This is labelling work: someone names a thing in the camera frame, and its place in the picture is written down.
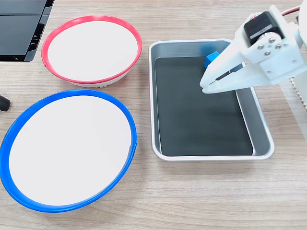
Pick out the blue cube block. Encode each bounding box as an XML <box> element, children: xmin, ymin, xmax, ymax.
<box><xmin>203</xmin><ymin>51</ymin><xmax>220</xmax><ymax>69</ymax></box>

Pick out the silver metal tray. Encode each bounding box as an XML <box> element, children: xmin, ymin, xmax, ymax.
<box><xmin>148</xmin><ymin>39</ymin><xmax>275</xmax><ymax>161</ymax></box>

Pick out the black tray liner mat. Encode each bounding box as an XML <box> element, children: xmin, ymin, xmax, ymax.
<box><xmin>155</xmin><ymin>56</ymin><xmax>254</xmax><ymax>156</ymax></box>

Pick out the red-rimmed white dish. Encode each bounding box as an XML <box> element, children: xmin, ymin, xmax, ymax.
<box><xmin>41</xmin><ymin>15</ymin><xmax>143</xmax><ymax>88</ymax></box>

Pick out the blue-rimmed white dish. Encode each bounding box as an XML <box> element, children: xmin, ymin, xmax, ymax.
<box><xmin>0</xmin><ymin>89</ymin><xmax>138</xmax><ymax>213</ymax></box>

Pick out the black flat device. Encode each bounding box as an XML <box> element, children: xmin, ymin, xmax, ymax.
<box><xmin>0</xmin><ymin>0</ymin><xmax>55</xmax><ymax>62</ymax></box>

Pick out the black rounded object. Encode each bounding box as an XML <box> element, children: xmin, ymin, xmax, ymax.
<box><xmin>0</xmin><ymin>95</ymin><xmax>11</xmax><ymax>112</ymax></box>

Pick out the red robot cable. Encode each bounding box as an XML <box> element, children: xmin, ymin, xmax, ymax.
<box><xmin>280</xmin><ymin>6</ymin><xmax>302</xmax><ymax>17</ymax></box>

